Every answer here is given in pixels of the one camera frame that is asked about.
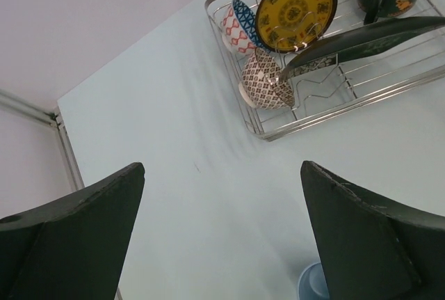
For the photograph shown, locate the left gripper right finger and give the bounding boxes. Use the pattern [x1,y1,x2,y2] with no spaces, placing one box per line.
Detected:
[300,161,444,299]

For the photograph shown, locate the steel wire dish rack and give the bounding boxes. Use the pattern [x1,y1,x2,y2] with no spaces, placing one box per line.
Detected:
[204,0,444,141]

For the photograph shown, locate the red patterned white bowl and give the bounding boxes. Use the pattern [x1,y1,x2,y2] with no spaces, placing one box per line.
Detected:
[238,47,295,110]

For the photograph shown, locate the yellow patterned round plate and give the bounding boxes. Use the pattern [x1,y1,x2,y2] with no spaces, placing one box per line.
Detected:
[255,0,338,54]

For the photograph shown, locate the black floral square plate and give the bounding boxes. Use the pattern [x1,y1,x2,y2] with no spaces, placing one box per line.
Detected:
[278,16,444,82]

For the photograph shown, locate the blue triangle patterned bowl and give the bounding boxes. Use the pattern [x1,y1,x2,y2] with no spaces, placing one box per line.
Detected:
[220,0,270,56]

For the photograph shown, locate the light blue plastic cup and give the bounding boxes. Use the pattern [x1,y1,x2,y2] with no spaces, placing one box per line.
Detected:
[297,262,330,300]

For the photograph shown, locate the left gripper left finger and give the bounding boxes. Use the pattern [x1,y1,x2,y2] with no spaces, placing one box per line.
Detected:
[1,162,145,299]

